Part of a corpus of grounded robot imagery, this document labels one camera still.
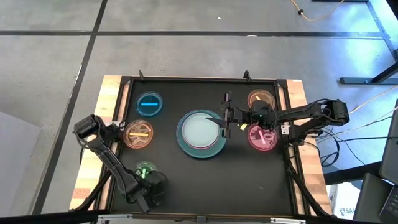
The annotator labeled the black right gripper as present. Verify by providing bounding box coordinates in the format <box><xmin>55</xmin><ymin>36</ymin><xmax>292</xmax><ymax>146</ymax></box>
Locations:
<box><xmin>205</xmin><ymin>91</ymin><xmax>252</xmax><ymax>139</ymax></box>

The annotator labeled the dark monitor screen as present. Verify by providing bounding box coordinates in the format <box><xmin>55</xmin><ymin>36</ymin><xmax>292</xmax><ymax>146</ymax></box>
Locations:
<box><xmin>379</xmin><ymin>99</ymin><xmax>398</xmax><ymax>187</ymax></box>

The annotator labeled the large teal plastic plate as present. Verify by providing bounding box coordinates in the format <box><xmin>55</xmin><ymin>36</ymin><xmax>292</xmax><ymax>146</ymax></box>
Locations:
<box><xmin>175</xmin><ymin>109</ymin><xmax>228</xmax><ymax>159</ymax></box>

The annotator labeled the black table mat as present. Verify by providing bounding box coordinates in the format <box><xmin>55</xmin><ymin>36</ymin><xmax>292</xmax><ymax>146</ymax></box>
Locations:
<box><xmin>110</xmin><ymin>79</ymin><xmax>295</xmax><ymax>215</ymax></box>

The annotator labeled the dark grey laptop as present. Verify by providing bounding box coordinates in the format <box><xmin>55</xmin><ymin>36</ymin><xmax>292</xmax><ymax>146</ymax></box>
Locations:
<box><xmin>353</xmin><ymin>172</ymin><xmax>398</xmax><ymax>224</ymax></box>

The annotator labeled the small clear amber plate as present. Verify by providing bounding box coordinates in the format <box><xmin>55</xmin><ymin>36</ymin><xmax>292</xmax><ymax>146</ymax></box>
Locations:
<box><xmin>247</xmin><ymin>89</ymin><xmax>277</xmax><ymax>110</ymax></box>

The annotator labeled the yellow extension cable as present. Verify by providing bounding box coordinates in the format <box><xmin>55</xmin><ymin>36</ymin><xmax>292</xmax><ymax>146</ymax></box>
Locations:
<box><xmin>289</xmin><ymin>0</ymin><xmax>345</xmax><ymax>22</ymax></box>

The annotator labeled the looped black cable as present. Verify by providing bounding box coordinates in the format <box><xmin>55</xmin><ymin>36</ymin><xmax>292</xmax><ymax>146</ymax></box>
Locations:
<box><xmin>319</xmin><ymin>138</ymin><xmax>342</xmax><ymax>168</ymax></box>

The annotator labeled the white cable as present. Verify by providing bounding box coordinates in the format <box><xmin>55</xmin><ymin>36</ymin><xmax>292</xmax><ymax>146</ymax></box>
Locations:
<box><xmin>348</xmin><ymin>107</ymin><xmax>398</xmax><ymax>131</ymax></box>

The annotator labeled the black camera mount beam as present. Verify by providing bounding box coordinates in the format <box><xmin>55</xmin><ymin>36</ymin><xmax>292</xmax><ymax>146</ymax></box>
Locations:
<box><xmin>0</xmin><ymin>208</ymin><xmax>398</xmax><ymax>224</ymax></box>

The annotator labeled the small clear green plate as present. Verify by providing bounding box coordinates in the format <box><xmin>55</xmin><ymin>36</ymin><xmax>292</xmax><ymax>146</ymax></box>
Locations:
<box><xmin>134</xmin><ymin>161</ymin><xmax>158</xmax><ymax>181</ymax></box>

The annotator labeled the small clear blue plate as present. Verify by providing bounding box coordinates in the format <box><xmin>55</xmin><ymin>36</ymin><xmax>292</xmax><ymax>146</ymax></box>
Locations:
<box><xmin>134</xmin><ymin>90</ymin><xmax>164</xmax><ymax>118</ymax></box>

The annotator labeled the silver metal bracket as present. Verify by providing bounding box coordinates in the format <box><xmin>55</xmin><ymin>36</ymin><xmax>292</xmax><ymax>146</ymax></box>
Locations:
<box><xmin>269</xmin><ymin>217</ymin><xmax>307</xmax><ymax>224</ymax></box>
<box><xmin>97</xmin><ymin>213</ymin><xmax>134</xmax><ymax>223</ymax></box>

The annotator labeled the pale white plastic plate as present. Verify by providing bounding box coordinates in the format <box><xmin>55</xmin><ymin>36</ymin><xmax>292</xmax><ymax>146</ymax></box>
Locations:
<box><xmin>182</xmin><ymin>112</ymin><xmax>220</xmax><ymax>148</ymax></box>

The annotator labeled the small clear orange plate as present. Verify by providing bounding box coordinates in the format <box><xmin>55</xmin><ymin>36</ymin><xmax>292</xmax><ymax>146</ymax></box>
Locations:
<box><xmin>123</xmin><ymin>119</ymin><xmax>154</xmax><ymax>149</ymax></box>

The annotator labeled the black diagonal frame strut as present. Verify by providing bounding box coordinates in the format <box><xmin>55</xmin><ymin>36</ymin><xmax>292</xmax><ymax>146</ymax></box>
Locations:
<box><xmin>284</xmin><ymin>149</ymin><xmax>332</xmax><ymax>218</ymax></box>
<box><xmin>73</xmin><ymin>167</ymin><xmax>116</xmax><ymax>212</ymax></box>

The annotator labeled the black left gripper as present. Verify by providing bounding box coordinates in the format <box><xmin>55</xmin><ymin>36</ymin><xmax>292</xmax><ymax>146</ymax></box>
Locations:
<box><xmin>126</xmin><ymin>171</ymin><xmax>169</xmax><ymax>215</ymax></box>

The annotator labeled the black metal desk frame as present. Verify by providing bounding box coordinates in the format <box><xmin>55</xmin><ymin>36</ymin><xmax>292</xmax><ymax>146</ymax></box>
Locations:
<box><xmin>312</xmin><ymin>0</ymin><xmax>398</xmax><ymax>85</ymax></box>

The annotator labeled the black metal table frame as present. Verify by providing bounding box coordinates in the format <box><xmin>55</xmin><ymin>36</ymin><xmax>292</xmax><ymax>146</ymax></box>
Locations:
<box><xmin>93</xmin><ymin>74</ymin><xmax>312</xmax><ymax>219</ymax></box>

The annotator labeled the white cardboard box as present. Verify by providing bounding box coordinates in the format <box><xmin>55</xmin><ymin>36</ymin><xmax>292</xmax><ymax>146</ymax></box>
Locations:
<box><xmin>328</xmin><ymin>183</ymin><xmax>358</xmax><ymax>220</ymax></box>

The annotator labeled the pale yellow power cable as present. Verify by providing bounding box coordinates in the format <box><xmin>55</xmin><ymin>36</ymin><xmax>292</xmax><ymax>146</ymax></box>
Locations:
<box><xmin>348</xmin><ymin>85</ymin><xmax>398</xmax><ymax>114</ymax></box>

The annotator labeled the small clear pink plate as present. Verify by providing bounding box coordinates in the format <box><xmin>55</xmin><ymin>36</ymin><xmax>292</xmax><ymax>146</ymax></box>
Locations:
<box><xmin>247</xmin><ymin>124</ymin><xmax>279</xmax><ymax>152</ymax></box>

